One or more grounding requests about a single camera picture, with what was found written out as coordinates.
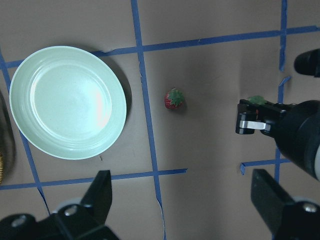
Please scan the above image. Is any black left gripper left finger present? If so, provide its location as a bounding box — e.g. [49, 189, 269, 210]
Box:
[80, 170, 112, 225]

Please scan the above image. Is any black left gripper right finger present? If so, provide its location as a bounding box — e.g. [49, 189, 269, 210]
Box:
[250, 169, 296, 233]

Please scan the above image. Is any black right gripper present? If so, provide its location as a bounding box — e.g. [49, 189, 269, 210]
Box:
[235, 99, 320, 170]

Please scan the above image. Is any red strawberry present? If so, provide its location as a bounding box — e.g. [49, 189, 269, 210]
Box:
[247, 95, 267, 105]
[164, 88, 185, 110]

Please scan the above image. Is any light green plate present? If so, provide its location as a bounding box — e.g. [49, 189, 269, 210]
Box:
[9, 46, 127, 160]

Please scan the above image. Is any brown wicker basket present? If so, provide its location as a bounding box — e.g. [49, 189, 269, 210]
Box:
[0, 153, 5, 185]

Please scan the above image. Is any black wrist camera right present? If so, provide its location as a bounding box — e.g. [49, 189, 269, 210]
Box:
[294, 48, 320, 78]

